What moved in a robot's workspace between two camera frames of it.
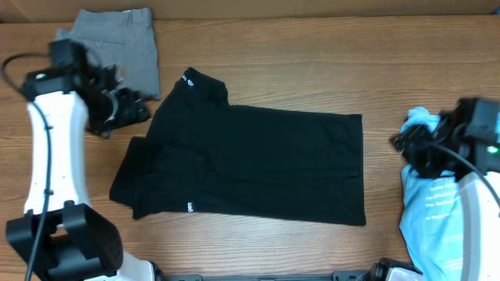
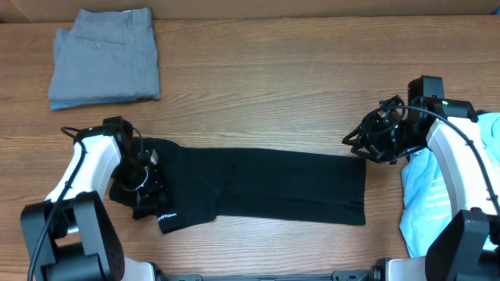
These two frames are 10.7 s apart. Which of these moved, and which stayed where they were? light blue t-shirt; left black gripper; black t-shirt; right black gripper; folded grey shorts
Moved: black t-shirt; right black gripper; left black gripper
Stayed: light blue t-shirt; folded grey shorts
